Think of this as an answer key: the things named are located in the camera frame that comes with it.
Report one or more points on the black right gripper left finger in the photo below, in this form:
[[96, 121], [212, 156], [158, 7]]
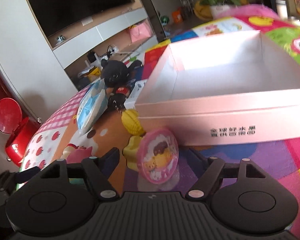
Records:
[[63, 196]]

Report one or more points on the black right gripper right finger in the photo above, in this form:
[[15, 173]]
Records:
[[241, 196]]

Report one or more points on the yellow star-shaped toy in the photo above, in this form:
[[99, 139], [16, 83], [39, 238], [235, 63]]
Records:
[[130, 152]]

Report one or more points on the black doll keychain red dress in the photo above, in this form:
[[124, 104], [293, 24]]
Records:
[[118, 97]]

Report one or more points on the white battery charger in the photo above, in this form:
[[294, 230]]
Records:
[[130, 101]]

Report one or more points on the white TV cabinet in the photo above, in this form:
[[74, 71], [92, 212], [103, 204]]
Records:
[[34, 67]]

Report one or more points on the pink cardboard box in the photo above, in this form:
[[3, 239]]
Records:
[[231, 88]]

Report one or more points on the round pink cartoon tin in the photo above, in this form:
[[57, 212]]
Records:
[[157, 156]]

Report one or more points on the black plush toy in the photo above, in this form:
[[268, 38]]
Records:
[[116, 73]]

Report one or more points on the blue white tissue pack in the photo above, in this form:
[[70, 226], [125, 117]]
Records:
[[93, 104]]

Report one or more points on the yellow toy corn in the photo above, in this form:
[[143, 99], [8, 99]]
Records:
[[130, 120]]

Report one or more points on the pink paper gift bag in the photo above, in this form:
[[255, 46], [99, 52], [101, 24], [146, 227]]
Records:
[[140, 31]]

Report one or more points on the orange bag on floor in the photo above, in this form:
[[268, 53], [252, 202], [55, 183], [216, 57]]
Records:
[[177, 17]]

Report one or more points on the red pedal trash bin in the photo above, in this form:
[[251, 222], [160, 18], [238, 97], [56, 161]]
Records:
[[19, 128]]

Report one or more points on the green watermelon ball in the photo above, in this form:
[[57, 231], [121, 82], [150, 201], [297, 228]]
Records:
[[164, 20]]

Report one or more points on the white cylindrical jar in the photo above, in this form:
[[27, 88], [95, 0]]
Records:
[[282, 9]]

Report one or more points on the colourful cartoon play mat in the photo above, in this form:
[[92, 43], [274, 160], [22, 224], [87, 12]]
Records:
[[58, 137]]

